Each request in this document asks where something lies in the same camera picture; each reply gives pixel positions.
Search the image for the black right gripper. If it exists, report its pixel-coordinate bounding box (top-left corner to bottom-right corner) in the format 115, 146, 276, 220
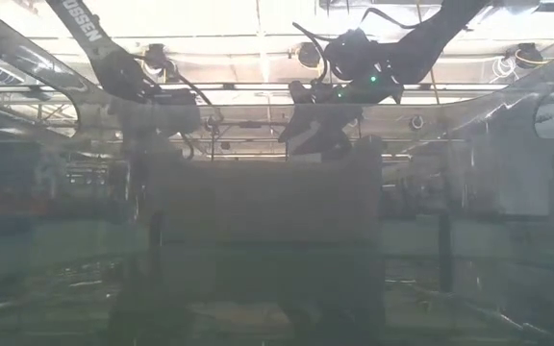
278, 71, 406, 158

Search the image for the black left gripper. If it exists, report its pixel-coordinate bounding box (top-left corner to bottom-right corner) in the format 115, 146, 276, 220
111, 88, 202, 140

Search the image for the black round ceiling fixture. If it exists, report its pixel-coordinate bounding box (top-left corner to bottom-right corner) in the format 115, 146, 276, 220
515, 42, 545, 69
297, 41, 322, 68
142, 43, 181, 83

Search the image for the long ceiling light strip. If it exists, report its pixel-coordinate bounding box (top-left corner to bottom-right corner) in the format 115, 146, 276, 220
77, 82, 512, 92

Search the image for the clear plastic bin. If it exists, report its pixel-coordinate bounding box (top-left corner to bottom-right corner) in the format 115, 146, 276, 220
147, 136, 387, 299

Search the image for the dark translucent plastic bin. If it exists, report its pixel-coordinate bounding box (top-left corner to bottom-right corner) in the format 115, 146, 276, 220
0, 0, 554, 346

